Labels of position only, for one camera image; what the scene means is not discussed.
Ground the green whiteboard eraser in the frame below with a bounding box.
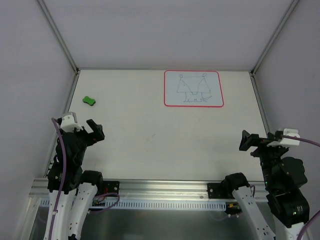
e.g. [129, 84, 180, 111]
[82, 96, 96, 106]

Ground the pink framed whiteboard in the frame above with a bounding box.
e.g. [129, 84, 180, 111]
[163, 70, 225, 108]

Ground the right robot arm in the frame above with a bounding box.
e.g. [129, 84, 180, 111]
[219, 128, 310, 240]

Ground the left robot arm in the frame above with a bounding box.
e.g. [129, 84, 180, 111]
[44, 115, 105, 240]

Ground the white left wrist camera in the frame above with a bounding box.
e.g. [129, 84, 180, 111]
[60, 111, 81, 133]

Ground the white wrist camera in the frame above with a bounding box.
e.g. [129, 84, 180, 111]
[60, 111, 81, 133]
[267, 128, 300, 148]

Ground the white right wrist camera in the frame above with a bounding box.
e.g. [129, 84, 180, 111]
[267, 128, 300, 148]

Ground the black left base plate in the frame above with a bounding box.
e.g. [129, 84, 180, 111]
[99, 180, 120, 195]

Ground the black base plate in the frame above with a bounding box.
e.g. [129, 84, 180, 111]
[207, 182, 228, 199]
[99, 180, 120, 195]

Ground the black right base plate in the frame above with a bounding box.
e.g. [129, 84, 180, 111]
[207, 182, 228, 199]

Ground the right aluminium frame post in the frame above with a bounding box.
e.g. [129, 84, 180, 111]
[249, 0, 301, 76]

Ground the aluminium frame post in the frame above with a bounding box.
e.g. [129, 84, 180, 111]
[249, 0, 301, 76]
[36, 0, 79, 74]

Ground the white slotted cable duct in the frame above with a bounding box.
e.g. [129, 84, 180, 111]
[39, 198, 227, 211]

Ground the aluminium mounting rail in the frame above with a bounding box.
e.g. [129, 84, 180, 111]
[28, 178, 268, 202]

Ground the left aluminium frame post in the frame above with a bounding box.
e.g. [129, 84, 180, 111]
[36, 0, 79, 74]

